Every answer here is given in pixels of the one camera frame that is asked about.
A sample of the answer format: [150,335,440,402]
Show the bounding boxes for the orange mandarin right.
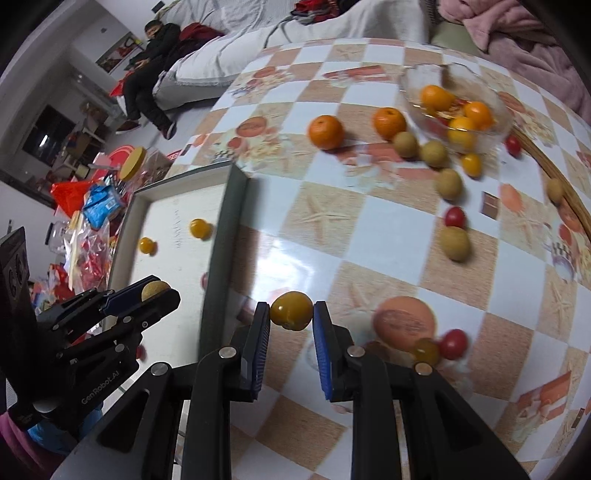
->
[373,107,408,141]

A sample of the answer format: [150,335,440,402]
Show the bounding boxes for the glass fruit bowl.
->
[399,63,513,153]

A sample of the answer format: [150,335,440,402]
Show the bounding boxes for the orange in bowl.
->
[420,85,456,112]
[464,101,495,131]

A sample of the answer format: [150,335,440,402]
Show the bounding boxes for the orange mandarin left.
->
[308,115,345,151]

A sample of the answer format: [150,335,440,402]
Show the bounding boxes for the red cherry tomato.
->
[439,329,469,360]

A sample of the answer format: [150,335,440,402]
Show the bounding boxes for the white grey sofa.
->
[153,1,429,110]

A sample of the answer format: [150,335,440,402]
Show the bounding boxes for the yellow fruit in bowl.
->
[448,116,477,153]

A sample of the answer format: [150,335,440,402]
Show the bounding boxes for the tan longan beside tomato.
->
[439,226,472,262]

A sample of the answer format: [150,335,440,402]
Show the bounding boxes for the pink blanket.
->
[437,0,590,122]

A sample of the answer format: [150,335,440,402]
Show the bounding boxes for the yellow tomato tray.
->
[138,237,156,255]

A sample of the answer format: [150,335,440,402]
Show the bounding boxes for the small red tomato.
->
[444,206,467,229]

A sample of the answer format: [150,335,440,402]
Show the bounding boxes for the blue snack packet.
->
[82,183,124,230]

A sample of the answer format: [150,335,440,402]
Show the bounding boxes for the seated person in black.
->
[116,20,181,140]

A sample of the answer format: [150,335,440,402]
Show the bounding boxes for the tan longan on stick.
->
[546,178,564,206]

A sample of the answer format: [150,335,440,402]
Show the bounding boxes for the tan longan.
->
[141,280,170,302]
[439,226,472,262]
[393,131,419,159]
[435,168,464,202]
[419,140,449,169]
[546,178,564,206]

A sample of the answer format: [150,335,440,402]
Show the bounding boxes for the plastic jar yellow lid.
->
[118,147,172,195]

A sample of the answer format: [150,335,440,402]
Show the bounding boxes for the orange mandarin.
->
[373,107,408,141]
[308,115,345,151]

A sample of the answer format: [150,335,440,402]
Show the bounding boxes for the dark yellow cherry tomato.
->
[411,338,441,367]

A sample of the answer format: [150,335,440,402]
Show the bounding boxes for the white shallow box tray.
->
[109,162,249,368]

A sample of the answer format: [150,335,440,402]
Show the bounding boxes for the long wooden stick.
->
[510,126,591,237]

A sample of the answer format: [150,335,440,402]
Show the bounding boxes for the orange in bowl right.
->
[464,101,495,131]

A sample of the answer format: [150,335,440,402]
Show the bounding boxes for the orange in bowl left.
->
[420,85,456,112]

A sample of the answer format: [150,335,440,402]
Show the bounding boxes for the red tomato by stick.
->
[505,135,522,158]

